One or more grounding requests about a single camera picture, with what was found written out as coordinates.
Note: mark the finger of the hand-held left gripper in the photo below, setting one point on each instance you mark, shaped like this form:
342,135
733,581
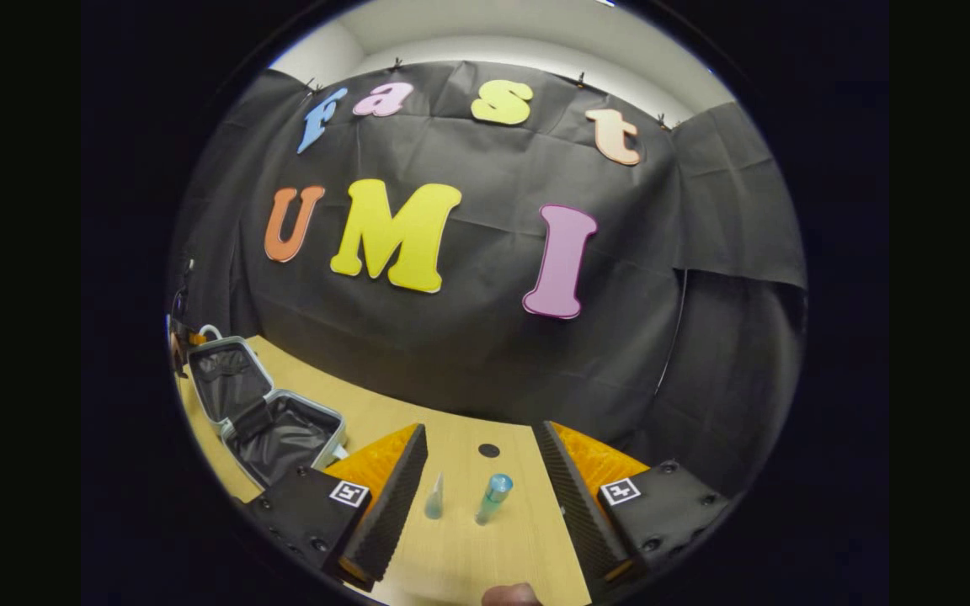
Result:
198,338

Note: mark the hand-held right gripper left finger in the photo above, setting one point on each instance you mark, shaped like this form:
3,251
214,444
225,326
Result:
392,522

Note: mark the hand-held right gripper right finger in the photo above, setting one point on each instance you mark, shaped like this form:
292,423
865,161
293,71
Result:
573,505

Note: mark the white and blue cream tube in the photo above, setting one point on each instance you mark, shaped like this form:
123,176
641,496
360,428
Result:
434,501

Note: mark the blue glass lotion bottle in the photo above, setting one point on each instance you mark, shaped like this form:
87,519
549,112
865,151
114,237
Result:
493,498

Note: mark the white hard-shell suitcase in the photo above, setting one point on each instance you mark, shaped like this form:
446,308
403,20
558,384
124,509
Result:
283,433

